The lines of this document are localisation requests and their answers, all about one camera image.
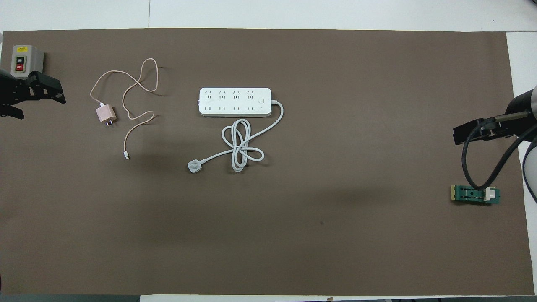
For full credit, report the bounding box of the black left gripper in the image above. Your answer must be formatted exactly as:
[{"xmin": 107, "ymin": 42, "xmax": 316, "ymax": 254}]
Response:
[{"xmin": 0, "ymin": 69, "xmax": 67, "ymax": 120}]

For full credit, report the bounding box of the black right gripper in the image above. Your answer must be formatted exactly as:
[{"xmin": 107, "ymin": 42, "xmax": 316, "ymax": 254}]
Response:
[{"xmin": 453, "ymin": 86, "xmax": 534, "ymax": 146}]

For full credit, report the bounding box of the pink charger adapter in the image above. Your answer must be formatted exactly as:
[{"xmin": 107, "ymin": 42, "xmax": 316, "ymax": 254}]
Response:
[{"xmin": 95, "ymin": 104, "xmax": 117, "ymax": 127}]

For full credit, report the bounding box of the pink charging cable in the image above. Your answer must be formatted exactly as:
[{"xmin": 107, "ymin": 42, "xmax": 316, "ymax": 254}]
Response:
[{"xmin": 90, "ymin": 58, "xmax": 159, "ymax": 161}]

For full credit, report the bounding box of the green connector block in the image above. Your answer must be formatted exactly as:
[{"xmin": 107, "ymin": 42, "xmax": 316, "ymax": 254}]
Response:
[{"xmin": 451, "ymin": 185, "xmax": 501, "ymax": 206}]

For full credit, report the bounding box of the brown table mat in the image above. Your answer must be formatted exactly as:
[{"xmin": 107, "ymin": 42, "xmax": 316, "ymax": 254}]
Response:
[{"xmin": 0, "ymin": 28, "xmax": 535, "ymax": 297}]

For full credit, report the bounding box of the white power strip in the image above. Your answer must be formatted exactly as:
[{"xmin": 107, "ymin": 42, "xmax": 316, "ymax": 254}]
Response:
[{"xmin": 198, "ymin": 87, "xmax": 272, "ymax": 117}]

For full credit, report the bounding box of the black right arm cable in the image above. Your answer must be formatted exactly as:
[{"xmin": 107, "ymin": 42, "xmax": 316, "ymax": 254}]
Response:
[{"xmin": 461, "ymin": 119, "xmax": 537, "ymax": 190}]

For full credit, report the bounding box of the grey on-off switch box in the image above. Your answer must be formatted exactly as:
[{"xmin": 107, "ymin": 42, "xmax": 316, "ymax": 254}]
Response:
[{"xmin": 10, "ymin": 45, "xmax": 45, "ymax": 81}]

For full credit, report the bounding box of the white power cord with plug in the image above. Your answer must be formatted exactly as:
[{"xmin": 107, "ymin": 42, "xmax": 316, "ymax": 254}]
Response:
[{"xmin": 187, "ymin": 99, "xmax": 284, "ymax": 173}]

